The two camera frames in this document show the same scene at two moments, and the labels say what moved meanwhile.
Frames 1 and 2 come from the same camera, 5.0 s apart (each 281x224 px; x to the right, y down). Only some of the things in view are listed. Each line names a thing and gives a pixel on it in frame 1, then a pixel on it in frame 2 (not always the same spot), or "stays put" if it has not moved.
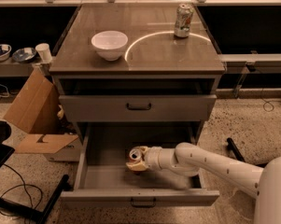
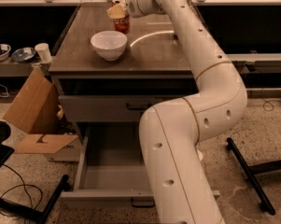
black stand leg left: [28, 212] stays put
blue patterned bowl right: [24, 55] stays put
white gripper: [153, 158] → [133, 4]
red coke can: [134, 156] → [121, 25]
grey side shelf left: [11, 68] stays put
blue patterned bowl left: [0, 52] stays put
